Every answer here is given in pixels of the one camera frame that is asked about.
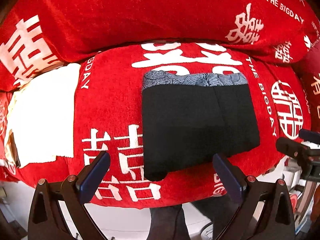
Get white bed sheet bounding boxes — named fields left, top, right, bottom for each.
left=4, top=63, right=80, bottom=168

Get person's grey trouser legs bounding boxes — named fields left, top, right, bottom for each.
left=147, top=194, right=238, bottom=239

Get red folded quilt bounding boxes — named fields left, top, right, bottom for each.
left=1, top=0, right=319, bottom=92

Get black pants with grey stripe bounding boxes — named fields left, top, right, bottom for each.
left=142, top=70, right=260, bottom=181

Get red embroidered pillow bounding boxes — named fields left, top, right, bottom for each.
left=0, top=91, right=19, bottom=182

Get white slipper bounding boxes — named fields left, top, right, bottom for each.
left=200, top=223, right=213, bottom=240

